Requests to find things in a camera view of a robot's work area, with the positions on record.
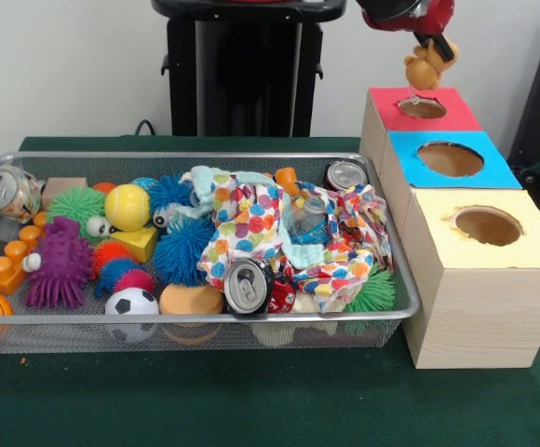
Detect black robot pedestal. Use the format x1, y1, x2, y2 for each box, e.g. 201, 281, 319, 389
150, 0, 348, 138

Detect blue spiky ball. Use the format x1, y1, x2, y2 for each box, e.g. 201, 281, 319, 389
152, 218, 215, 286

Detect black cable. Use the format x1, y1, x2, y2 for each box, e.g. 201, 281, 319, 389
133, 118, 159, 137

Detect silver drink can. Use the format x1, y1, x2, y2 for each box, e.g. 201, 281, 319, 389
223, 258, 276, 316

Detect purple spiky toy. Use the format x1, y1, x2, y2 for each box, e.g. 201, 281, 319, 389
24, 216, 95, 309

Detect mint green knitted cloth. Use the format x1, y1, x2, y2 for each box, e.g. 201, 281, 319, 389
171, 165, 325, 270

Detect yellow tennis ball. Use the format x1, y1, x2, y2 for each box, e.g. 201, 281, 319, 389
104, 183, 152, 233

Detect green spiky ball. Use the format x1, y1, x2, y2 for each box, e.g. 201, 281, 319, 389
46, 186, 113, 243

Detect shallow metal mesh bin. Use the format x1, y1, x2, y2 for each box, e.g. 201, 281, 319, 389
0, 151, 423, 354

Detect orange foam cylinder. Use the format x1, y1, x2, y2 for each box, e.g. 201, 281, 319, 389
158, 282, 224, 316

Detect wooden box with three holes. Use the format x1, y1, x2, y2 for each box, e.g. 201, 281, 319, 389
359, 86, 540, 370

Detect brown teddy bear plush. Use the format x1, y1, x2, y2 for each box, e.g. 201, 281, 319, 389
403, 39, 461, 107

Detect colourful dotted cloth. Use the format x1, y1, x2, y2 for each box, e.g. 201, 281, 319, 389
196, 172, 395, 314

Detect small soccer ball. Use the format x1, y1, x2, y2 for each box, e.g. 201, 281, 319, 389
104, 287, 160, 317

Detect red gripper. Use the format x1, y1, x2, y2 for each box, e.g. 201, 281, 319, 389
360, 0, 457, 61

